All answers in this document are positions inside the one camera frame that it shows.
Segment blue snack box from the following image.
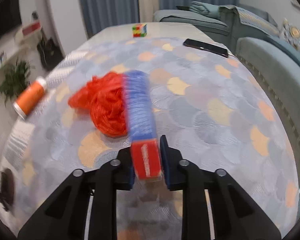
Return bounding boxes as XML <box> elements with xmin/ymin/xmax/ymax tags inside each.
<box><xmin>123</xmin><ymin>70</ymin><xmax>161</xmax><ymax>180</ymax></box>

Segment orange white cup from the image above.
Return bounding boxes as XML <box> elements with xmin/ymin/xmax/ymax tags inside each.
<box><xmin>13</xmin><ymin>76</ymin><xmax>47</xmax><ymax>119</ymax></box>

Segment patterned grey tablecloth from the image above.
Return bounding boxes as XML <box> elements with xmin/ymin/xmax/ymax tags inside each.
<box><xmin>13</xmin><ymin>38</ymin><xmax>298</xmax><ymax>235</ymax></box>

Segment green potted plant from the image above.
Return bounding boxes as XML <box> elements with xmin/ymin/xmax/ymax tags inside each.
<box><xmin>0</xmin><ymin>59</ymin><xmax>31</xmax><ymax>105</ymax></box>

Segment red plastic bag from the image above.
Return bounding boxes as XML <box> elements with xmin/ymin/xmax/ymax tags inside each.
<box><xmin>68</xmin><ymin>72</ymin><xmax>127</xmax><ymax>138</ymax></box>

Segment black acoustic guitar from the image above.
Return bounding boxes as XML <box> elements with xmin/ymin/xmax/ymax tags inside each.
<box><xmin>37</xmin><ymin>29</ymin><xmax>64</xmax><ymax>71</ymax></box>

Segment black smartphone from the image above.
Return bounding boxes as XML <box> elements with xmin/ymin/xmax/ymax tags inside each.
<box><xmin>183</xmin><ymin>38</ymin><xmax>229</xmax><ymax>58</ymax></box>

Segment teal sofa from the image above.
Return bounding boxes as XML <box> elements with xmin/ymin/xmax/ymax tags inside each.
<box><xmin>153</xmin><ymin>5</ymin><xmax>300</xmax><ymax>182</ymax></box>

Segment black television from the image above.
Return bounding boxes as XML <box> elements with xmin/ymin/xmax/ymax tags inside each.
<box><xmin>0</xmin><ymin>0</ymin><xmax>21</xmax><ymax>39</ymax></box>

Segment floral cushion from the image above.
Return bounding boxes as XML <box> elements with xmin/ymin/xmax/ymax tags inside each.
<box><xmin>280</xmin><ymin>18</ymin><xmax>300</xmax><ymax>52</ymax></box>

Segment white refrigerator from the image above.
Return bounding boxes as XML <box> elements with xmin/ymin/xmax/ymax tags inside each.
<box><xmin>47</xmin><ymin>0</ymin><xmax>87</xmax><ymax>55</ymax></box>

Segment colourful puzzle cube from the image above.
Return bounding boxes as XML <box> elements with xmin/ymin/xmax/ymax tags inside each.
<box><xmin>132</xmin><ymin>24</ymin><xmax>147</xmax><ymax>37</ymax></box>

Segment folded teal blanket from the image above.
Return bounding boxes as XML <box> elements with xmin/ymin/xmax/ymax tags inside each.
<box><xmin>189</xmin><ymin>1</ymin><xmax>220</xmax><ymax>20</ymax></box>

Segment blue curtain left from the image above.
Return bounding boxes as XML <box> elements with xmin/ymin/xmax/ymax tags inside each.
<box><xmin>80</xmin><ymin>0</ymin><xmax>140</xmax><ymax>38</ymax></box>

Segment white wall shelf unit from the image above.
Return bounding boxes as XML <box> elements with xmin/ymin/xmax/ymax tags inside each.
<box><xmin>0</xmin><ymin>21</ymin><xmax>45</xmax><ymax>83</ymax></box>

